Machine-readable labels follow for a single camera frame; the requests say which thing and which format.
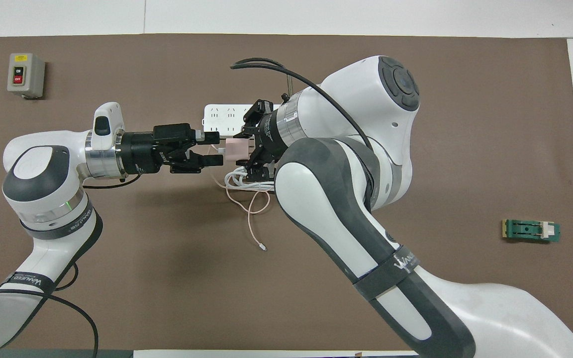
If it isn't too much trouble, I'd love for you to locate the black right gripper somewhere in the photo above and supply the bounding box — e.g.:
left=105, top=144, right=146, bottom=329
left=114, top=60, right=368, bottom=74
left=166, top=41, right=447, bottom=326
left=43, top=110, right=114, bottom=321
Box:
left=187, top=99, right=285, bottom=182

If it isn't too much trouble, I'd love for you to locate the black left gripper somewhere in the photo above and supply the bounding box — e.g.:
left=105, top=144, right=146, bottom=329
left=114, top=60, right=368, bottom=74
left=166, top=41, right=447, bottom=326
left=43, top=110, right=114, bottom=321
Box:
left=120, top=123, right=224, bottom=175

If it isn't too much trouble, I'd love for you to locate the pink charger adapter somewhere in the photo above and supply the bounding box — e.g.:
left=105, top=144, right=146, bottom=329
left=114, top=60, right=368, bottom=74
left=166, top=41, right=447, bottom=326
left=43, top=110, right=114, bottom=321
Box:
left=224, top=139, right=250, bottom=160

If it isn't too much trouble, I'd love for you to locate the pink charging cable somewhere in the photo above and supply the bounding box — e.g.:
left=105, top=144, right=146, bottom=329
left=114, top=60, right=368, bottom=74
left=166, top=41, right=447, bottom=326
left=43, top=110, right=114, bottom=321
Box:
left=209, top=144, right=271, bottom=252

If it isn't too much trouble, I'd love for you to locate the white power strip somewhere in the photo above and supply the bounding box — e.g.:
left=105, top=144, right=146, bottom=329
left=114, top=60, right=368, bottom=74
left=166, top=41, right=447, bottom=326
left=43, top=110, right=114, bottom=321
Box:
left=203, top=103, right=282, bottom=140

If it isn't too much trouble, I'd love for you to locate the brown table mat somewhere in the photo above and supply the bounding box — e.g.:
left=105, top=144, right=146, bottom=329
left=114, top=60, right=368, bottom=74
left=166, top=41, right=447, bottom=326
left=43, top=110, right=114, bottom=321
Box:
left=0, top=33, right=573, bottom=351

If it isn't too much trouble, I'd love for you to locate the green circuit board module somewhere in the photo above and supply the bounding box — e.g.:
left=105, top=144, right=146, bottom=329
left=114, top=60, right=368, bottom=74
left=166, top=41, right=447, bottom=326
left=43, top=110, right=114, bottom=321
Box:
left=502, top=219, right=561, bottom=244

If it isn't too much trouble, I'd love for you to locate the white power cord with plug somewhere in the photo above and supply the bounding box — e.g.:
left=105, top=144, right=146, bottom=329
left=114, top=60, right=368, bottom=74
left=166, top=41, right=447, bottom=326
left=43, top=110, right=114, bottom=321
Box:
left=224, top=167, right=277, bottom=192

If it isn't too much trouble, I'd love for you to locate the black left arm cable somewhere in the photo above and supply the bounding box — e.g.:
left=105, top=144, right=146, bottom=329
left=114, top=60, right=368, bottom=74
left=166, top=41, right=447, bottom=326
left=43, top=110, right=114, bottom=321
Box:
left=0, top=172, right=140, bottom=358

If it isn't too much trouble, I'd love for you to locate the grey on-off switch box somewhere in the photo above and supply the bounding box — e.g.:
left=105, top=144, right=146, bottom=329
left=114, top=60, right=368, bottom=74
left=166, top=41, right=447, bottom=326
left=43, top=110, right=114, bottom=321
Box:
left=7, top=53, right=46, bottom=100

